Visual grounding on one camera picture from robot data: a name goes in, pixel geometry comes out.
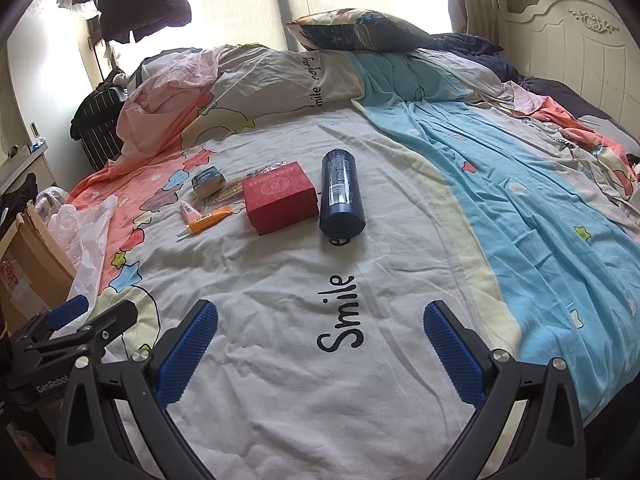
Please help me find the cream cabinet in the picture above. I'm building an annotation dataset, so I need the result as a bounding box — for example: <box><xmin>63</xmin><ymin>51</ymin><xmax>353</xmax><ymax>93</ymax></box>
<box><xmin>0</xmin><ymin>140</ymin><xmax>57</xmax><ymax>196</ymax></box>

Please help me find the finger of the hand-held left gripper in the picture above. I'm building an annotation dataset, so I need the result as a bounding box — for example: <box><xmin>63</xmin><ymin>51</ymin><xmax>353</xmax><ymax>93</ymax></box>
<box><xmin>10</xmin><ymin>294</ymin><xmax>91</xmax><ymax>346</ymax></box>
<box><xmin>30</xmin><ymin>301</ymin><xmax>139</xmax><ymax>363</ymax></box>

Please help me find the clear cotton swab packet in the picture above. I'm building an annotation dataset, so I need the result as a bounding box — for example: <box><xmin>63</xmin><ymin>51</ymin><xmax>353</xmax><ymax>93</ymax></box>
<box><xmin>202</xmin><ymin>160</ymin><xmax>288</xmax><ymax>212</ymax></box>

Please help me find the dark blue bottle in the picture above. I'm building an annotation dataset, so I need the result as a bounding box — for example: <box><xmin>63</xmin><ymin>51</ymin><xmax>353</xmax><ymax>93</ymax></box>
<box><xmin>319</xmin><ymin>149</ymin><xmax>367</xmax><ymax>237</ymax></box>

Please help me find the black ribbed suitcase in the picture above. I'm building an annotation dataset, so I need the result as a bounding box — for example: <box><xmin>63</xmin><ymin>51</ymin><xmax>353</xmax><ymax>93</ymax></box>
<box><xmin>70</xmin><ymin>82</ymin><xmax>132</xmax><ymax>172</ymax></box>

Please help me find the cartoon printed bed sheet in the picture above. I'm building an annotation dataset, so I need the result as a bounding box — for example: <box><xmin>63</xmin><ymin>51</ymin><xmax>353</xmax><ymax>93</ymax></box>
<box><xmin>65</xmin><ymin>45</ymin><xmax>640</xmax><ymax>480</ymax></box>

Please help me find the bunched printed duvet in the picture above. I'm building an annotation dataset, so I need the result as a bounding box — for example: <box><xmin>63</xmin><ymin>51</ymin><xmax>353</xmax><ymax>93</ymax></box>
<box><xmin>116</xmin><ymin>45</ymin><xmax>372</xmax><ymax>162</ymax></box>

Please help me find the orange glue tube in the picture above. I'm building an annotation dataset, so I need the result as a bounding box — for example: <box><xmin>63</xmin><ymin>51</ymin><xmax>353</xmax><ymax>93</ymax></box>
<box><xmin>176</xmin><ymin>205</ymin><xmax>235</xmax><ymax>239</ymax></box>

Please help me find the dark printed pillow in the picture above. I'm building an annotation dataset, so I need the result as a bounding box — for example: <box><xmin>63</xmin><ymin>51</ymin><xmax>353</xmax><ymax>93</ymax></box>
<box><xmin>286</xmin><ymin>8</ymin><xmax>437</xmax><ymax>55</ymax></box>

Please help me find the brown cardboard box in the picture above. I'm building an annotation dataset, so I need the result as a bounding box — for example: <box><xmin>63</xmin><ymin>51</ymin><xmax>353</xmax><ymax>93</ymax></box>
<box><xmin>0</xmin><ymin>200</ymin><xmax>77</xmax><ymax>337</ymax></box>

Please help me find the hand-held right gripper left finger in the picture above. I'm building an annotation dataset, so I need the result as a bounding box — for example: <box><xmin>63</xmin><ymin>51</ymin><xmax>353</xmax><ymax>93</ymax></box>
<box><xmin>55</xmin><ymin>299</ymin><xmax>221</xmax><ymax>480</ymax></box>

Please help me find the clear plastic bag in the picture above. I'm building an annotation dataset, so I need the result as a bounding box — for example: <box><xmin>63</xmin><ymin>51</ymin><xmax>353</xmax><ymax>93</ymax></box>
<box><xmin>36</xmin><ymin>186</ymin><xmax>71</xmax><ymax>216</ymax></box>

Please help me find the cream carved headboard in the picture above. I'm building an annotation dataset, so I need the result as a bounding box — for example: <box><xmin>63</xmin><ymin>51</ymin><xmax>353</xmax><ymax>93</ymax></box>
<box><xmin>499</xmin><ymin>0</ymin><xmax>640</xmax><ymax>128</ymax></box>

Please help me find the black clothes pile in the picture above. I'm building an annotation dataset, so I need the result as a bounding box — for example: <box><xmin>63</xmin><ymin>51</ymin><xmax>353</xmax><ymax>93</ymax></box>
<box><xmin>0</xmin><ymin>173</ymin><xmax>39</xmax><ymax>233</ymax></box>

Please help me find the hanging dark jacket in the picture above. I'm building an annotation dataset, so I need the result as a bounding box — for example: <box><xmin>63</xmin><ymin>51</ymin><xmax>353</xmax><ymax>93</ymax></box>
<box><xmin>96</xmin><ymin>0</ymin><xmax>194</xmax><ymax>44</ymax></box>

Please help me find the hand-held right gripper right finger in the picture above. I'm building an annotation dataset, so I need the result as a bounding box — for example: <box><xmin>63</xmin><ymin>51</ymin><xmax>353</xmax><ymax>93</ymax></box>
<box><xmin>422</xmin><ymin>300</ymin><xmax>586</xmax><ymax>480</ymax></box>

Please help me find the red square gift box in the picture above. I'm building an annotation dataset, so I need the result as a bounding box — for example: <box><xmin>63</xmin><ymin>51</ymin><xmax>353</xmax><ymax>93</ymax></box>
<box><xmin>242</xmin><ymin>161</ymin><xmax>321</xmax><ymax>237</ymax></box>

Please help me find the white plastic bag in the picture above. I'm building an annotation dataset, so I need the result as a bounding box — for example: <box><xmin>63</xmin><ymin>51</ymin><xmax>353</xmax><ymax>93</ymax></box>
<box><xmin>47</xmin><ymin>194</ymin><xmax>119</xmax><ymax>313</ymax></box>

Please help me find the blue tissue pack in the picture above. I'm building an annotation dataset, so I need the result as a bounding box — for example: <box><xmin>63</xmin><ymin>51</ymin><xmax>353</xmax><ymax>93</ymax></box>
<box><xmin>191</xmin><ymin>166</ymin><xmax>227</xmax><ymax>199</ymax></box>

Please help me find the dark blue blanket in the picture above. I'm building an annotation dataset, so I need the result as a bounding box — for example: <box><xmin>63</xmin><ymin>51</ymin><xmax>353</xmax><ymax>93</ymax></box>
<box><xmin>430</xmin><ymin>32</ymin><xmax>640</xmax><ymax>128</ymax></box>

